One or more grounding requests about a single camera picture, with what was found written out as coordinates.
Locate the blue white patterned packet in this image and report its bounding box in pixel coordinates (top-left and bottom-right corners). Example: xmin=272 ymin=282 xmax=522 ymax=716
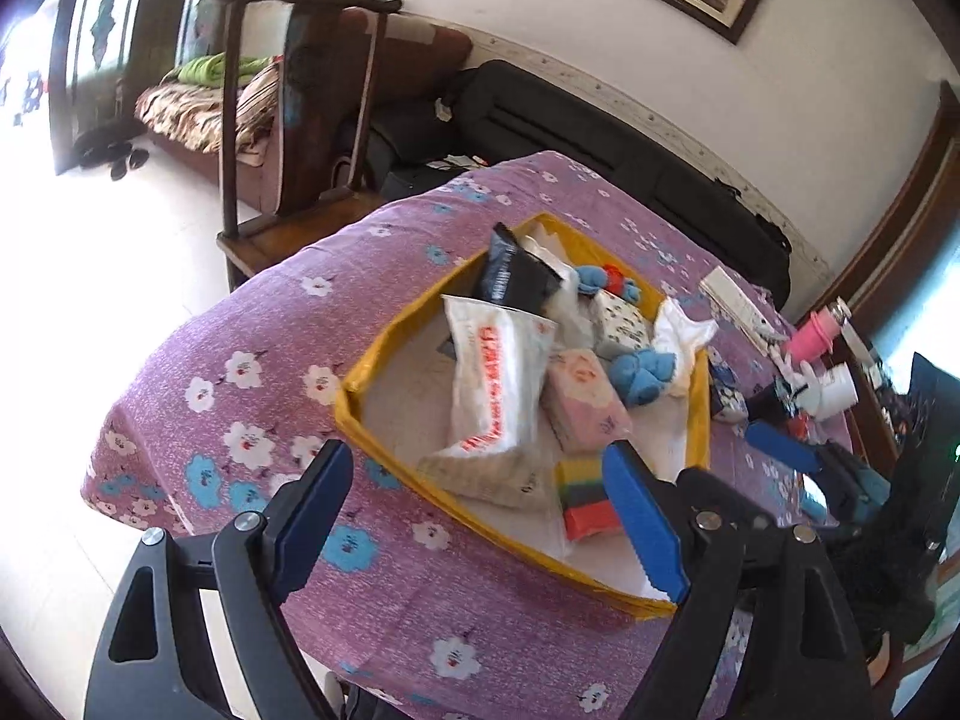
xmin=709 ymin=356 xmax=749 ymax=425

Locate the pink cup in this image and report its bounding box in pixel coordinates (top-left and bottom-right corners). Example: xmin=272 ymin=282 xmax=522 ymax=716
xmin=784 ymin=298 xmax=856 ymax=361

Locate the patterned tissue pack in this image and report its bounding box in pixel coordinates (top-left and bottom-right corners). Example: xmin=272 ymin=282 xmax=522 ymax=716
xmin=589 ymin=292 xmax=653 ymax=353

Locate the white plastic bag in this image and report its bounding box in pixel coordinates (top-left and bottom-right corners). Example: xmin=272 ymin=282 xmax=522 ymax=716
xmin=521 ymin=229 xmax=597 ymax=350

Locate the yellow cardboard box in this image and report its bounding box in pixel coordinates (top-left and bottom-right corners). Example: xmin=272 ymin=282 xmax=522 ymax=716
xmin=334 ymin=211 xmax=712 ymax=625

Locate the wooden framed glass door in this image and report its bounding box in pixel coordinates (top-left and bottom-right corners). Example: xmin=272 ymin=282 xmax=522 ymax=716
xmin=45 ymin=0 xmax=263 ymax=166

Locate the purple floral tablecloth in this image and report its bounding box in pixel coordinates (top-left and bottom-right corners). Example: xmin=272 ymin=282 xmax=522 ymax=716
xmin=79 ymin=150 xmax=856 ymax=720

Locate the pink tissue pack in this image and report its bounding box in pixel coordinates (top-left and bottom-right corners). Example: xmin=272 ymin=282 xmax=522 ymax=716
xmin=541 ymin=349 xmax=635 ymax=455

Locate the white red-print plastic pack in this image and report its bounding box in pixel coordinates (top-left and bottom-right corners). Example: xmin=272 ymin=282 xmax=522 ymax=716
xmin=416 ymin=294 xmax=560 ymax=511

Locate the white cloth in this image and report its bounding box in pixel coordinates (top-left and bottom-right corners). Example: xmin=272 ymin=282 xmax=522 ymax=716
xmin=651 ymin=298 xmax=719 ymax=397

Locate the brown armchair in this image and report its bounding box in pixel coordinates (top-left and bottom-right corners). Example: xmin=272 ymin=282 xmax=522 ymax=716
xmin=330 ymin=6 xmax=475 ymax=136

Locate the green cloth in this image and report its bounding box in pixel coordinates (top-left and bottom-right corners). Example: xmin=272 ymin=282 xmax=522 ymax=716
xmin=161 ymin=52 xmax=275 ymax=87

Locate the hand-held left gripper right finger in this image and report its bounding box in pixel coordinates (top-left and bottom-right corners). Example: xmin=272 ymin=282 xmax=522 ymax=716
xmin=602 ymin=441 xmax=875 ymax=720

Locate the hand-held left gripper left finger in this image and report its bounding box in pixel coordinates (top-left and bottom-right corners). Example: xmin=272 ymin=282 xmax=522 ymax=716
xmin=82 ymin=439 xmax=355 ymax=720

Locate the black bag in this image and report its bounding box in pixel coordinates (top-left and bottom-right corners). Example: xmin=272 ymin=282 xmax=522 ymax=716
xmin=334 ymin=94 xmax=462 ymax=200

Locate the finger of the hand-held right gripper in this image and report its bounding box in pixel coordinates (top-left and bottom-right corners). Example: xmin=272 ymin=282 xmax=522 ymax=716
xmin=746 ymin=420 xmax=875 ymax=520

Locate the red blue soft toy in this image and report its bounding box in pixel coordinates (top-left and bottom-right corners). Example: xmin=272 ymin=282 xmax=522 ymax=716
xmin=574 ymin=262 xmax=642 ymax=308

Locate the white notebook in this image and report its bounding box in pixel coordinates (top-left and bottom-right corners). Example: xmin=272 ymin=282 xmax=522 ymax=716
xmin=699 ymin=266 xmax=788 ymax=350

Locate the dark wooden chair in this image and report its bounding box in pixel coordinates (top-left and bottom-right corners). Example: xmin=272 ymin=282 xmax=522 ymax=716
xmin=206 ymin=0 xmax=406 ymax=293

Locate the daybed with patterned blanket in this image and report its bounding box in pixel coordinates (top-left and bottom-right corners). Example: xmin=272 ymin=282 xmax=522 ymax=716
xmin=133 ymin=52 xmax=290 ymax=196

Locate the black glossy packet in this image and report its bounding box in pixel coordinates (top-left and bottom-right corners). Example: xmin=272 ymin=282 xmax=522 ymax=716
xmin=471 ymin=223 xmax=571 ymax=314

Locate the white knit glove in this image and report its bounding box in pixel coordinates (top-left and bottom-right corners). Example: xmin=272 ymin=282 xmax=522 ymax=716
xmin=772 ymin=349 xmax=818 ymax=398

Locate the blue sock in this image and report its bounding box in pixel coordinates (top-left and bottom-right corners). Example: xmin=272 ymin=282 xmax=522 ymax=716
xmin=606 ymin=349 xmax=680 ymax=410

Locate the black sofa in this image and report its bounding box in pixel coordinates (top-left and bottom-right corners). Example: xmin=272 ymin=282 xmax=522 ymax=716
xmin=450 ymin=58 xmax=794 ymax=312

